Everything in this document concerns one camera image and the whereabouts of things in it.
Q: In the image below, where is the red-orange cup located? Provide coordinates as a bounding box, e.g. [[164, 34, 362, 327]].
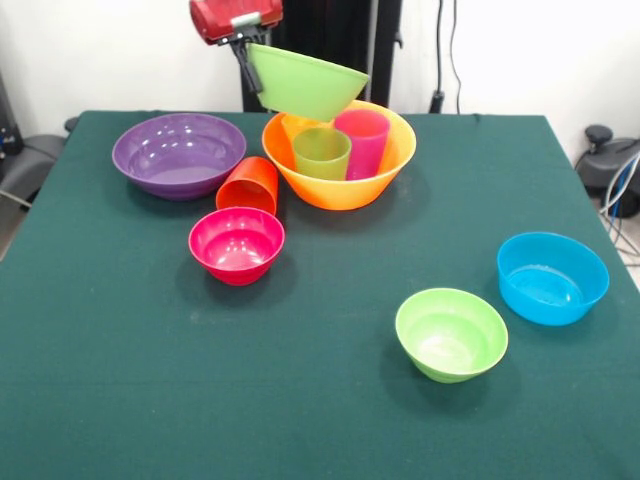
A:
[[215, 156, 280, 217]]

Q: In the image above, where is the yellow cup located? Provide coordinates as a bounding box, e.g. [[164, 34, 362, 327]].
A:
[[280, 112, 324, 146]]

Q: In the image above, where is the small green bowl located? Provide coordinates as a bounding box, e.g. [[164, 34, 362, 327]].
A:
[[394, 287, 510, 385]]

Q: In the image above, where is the large green bowl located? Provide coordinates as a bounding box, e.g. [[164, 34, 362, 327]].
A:
[[247, 42, 371, 123]]

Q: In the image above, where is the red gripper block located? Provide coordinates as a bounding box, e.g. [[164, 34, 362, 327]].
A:
[[188, 0, 285, 95]]

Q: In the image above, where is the dark green table cloth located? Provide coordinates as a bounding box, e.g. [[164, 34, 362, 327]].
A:
[[0, 109, 640, 480]]

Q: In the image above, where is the blue bowl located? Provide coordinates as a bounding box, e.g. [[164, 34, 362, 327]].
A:
[[496, 231, 611, 328]]

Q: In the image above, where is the large orange bowl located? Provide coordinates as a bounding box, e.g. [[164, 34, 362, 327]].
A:
[[261, 99, 418, 212]]

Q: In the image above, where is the purple cup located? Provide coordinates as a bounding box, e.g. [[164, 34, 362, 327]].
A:
[[333, 109, 391, 182]]

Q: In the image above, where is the black wall cable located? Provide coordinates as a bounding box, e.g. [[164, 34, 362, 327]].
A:
[[430, 0, 464, 115]]

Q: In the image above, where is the green cup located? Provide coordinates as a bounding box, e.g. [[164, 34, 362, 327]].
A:
[[292, 127, 353, 182]]

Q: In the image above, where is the bundle of floor cables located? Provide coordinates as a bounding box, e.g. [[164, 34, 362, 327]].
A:
[[599, 149, 640, 259]]

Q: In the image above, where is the pink bowl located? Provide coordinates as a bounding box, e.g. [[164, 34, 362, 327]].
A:
[[187, 206, 287, 287]]

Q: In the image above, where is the purple bowl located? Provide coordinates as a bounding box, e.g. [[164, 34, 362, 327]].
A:
[[111, 112, 248, 202]]

